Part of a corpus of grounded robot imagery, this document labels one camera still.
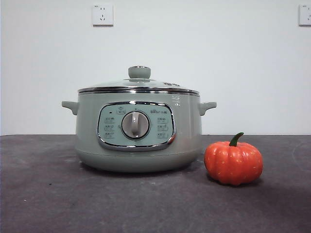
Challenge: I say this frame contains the green electric cooking pot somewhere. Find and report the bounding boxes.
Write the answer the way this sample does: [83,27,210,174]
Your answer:
[61,93,217,173]

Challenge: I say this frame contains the white wall socket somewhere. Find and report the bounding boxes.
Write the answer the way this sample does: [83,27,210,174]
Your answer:
[298,4,311,27]
[92,4,114,27]

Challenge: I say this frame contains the orange toy pumpkin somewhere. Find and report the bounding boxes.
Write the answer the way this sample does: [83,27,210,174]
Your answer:
[204,132,264,186]

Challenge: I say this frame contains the glass lid with green knob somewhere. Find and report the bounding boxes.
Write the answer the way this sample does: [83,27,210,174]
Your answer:
[77,66,199,94]

